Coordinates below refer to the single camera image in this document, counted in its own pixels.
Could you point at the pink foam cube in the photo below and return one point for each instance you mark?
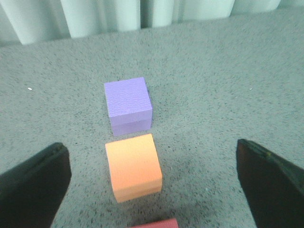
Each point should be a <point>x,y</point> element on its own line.
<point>168,223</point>

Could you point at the purple foam cube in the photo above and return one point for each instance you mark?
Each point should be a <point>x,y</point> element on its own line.
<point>129,106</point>

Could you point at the pale green curtain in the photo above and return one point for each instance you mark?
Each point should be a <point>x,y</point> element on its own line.
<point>30,21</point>

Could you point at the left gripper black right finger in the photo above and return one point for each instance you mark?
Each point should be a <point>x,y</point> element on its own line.
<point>273,186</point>

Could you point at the orange foam cube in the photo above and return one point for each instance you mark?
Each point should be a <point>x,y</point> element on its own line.
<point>134,167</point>

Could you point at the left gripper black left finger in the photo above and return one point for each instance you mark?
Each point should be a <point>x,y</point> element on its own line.
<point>32,192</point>

